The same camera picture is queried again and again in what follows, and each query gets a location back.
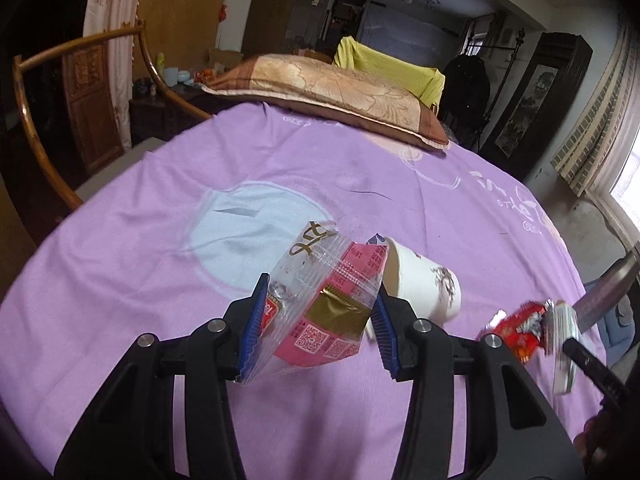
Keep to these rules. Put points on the dark framed picture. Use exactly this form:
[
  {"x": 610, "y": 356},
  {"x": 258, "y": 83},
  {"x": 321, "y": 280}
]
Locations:
[{"x": 539, "y": 103}]

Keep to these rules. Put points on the tan brown pillow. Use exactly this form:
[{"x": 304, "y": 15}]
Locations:
[{"x": 323, "y": 90}]

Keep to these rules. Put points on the white paper cup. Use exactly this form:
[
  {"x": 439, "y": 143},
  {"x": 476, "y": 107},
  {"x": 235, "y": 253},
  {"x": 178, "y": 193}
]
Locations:
[{"x": 432, "y": 290}]

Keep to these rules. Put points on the striped window curtain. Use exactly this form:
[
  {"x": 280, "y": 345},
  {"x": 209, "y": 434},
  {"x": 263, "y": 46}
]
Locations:
[{"x": 583, "y": 152}]

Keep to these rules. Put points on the red snack bag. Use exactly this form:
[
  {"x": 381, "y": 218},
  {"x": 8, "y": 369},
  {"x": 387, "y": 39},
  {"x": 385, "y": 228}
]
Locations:
[{"x": 523, "y": 331}]

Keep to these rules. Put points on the silver metal bottle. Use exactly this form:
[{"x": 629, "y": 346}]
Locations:
[{"x": 607, "y": 291}]

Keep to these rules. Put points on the wooden armchair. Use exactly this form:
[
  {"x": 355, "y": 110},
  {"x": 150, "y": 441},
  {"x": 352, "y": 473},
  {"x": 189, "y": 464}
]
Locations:
[{"x": 89, "y": 102}]

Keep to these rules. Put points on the window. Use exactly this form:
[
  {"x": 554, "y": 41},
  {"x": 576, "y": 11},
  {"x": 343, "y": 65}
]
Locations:
[{"x": 626, "y": 190}]

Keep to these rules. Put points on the yellow cloth covered chair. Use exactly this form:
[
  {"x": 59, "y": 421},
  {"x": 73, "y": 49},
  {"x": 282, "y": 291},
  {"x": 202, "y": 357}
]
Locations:
[{"x": 425, "y": 83}]

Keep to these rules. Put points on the purple bed sheet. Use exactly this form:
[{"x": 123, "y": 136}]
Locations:
[{"x": 168, "y": 244}]

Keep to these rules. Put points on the red white floral curtain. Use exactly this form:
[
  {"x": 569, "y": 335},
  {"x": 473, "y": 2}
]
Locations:
[{"x": 105, "y": 16}]

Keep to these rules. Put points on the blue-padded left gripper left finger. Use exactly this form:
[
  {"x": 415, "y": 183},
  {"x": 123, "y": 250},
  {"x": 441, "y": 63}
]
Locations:
[{"x": 220, "y": 351}]

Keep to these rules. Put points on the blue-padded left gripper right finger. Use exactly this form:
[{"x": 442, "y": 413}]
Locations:
[{"x": 417, "y": 350}]

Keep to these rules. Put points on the black hanging coat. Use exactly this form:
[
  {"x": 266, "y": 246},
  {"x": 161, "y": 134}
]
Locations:
[{"x": 465, "y": 95}]

